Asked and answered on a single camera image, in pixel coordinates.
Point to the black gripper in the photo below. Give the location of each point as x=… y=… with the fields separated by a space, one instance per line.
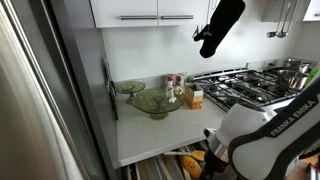
x=213 y=165

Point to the yellow smiley silicone spatula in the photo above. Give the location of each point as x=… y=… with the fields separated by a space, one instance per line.
x=196 y=154

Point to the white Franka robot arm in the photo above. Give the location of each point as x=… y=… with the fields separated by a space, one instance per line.
x=259 y=147

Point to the white cutlery tray organizer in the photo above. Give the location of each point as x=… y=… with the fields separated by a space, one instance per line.
x=160 y=166

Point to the orange white carton box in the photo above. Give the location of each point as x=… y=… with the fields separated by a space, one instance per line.
x=194 y=96

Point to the large green glass cake stand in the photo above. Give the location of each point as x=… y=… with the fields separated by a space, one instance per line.
x=156 y=103

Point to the stainless gas stove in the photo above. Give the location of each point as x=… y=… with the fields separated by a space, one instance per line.
x=228 y=87

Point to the red lid tin can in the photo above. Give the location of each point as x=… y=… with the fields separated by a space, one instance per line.
x=169 y=80

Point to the small green glass cake stand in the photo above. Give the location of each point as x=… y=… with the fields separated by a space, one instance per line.
x=130 y=87

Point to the steel pot on stove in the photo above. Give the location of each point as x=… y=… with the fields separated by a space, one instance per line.
x=293 y=75

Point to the magnetic knife rack with knives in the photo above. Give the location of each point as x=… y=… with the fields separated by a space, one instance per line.
x=111 y=88

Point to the green bottle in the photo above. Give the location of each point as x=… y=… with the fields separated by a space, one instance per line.
x=311 y=75

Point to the stainless steel refrigerator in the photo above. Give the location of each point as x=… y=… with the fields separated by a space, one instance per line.
x=47 y=114

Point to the white upper cabinet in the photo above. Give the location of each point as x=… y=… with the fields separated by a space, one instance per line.
x=145 y=13

